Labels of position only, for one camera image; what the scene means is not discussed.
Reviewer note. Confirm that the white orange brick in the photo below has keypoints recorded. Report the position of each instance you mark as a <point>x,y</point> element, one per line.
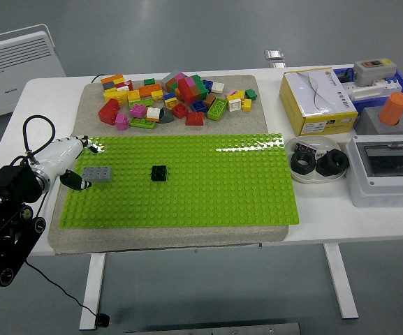
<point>153,113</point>

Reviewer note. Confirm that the grey block holder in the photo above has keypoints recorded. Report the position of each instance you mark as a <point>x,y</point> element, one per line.
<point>368,124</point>

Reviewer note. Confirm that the large grey brick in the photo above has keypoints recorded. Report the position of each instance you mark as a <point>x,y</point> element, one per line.
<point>169,80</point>

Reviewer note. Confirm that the red sloped brick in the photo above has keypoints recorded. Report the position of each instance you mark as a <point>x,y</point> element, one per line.
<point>195,119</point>

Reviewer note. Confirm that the dark green small brick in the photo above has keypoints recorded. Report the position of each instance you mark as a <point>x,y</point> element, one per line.
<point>149,82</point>

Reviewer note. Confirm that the silver metal bracket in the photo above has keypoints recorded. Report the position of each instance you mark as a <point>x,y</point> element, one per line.
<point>274,54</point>

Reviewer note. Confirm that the grey-brown mat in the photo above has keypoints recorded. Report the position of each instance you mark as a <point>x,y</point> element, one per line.
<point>250,118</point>

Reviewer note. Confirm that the grey long brick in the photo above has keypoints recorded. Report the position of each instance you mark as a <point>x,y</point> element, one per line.
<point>97,174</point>

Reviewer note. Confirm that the lime flat brick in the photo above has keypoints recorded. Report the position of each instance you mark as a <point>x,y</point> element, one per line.
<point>141,103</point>

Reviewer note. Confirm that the lime large brick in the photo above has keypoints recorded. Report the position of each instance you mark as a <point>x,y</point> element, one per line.
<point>217,109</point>

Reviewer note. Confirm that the grey sloped brick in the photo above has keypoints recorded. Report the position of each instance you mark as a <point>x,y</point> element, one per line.
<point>167,117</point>

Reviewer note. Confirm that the yellow small brick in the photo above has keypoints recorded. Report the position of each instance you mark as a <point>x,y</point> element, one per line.
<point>157,96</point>
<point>246,104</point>

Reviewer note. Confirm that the black square brick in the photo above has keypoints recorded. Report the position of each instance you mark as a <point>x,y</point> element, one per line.
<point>159,173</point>

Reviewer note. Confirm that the white electrical enclosure box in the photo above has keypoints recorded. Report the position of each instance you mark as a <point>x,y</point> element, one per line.
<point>368,188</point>

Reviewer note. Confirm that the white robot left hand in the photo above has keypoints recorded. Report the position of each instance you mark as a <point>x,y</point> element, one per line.
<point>59,155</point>

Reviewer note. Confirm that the black hex nut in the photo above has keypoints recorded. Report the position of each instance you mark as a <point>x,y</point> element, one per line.
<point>341,164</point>
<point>296,164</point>

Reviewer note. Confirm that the white panel heater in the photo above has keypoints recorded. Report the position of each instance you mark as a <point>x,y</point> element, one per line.
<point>12,70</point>

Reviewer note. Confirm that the small black adapter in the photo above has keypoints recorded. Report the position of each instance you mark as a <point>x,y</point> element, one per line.
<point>346,75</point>

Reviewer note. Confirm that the green studded baseplate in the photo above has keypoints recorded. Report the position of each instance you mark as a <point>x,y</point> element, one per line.
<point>204,181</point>

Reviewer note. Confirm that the small black card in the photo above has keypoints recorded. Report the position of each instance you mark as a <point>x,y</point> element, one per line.
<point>306,147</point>

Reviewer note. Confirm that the white dish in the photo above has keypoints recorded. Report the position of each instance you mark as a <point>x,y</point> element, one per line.
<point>323,142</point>

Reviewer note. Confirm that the white terminal strip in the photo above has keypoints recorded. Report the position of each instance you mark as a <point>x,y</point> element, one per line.
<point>362,92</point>

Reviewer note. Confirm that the yellow white cardboard box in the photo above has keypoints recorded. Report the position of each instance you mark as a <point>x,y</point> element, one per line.
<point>313,94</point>

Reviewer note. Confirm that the orange cylinder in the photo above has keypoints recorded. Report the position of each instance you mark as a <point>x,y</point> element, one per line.
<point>393,109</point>

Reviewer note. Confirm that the red square brick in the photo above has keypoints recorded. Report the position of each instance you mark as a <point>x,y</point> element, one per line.
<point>179,110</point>

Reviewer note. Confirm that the magenta brick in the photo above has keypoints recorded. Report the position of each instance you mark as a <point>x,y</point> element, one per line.
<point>138,111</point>

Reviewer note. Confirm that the red long brick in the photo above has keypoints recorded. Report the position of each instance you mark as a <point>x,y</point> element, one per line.
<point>109,111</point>

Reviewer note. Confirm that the blue flat brick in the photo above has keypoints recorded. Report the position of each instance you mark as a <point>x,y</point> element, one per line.
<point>169,96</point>

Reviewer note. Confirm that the pink flat brick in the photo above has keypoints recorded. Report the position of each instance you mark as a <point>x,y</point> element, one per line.
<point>230,92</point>

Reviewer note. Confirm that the yellow square brick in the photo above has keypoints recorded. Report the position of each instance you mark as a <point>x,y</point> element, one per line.
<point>135,95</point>

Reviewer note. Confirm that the lime long brick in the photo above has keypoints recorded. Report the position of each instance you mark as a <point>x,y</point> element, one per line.
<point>142,122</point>

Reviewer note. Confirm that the white table leg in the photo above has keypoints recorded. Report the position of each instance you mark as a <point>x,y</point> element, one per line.
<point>342,282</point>
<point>93,289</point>

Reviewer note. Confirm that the grey push-button switch box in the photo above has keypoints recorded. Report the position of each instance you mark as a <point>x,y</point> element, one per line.
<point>374,73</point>

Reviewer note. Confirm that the red green brown brick stack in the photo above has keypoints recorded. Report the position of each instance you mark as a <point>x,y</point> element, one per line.
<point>192,89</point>

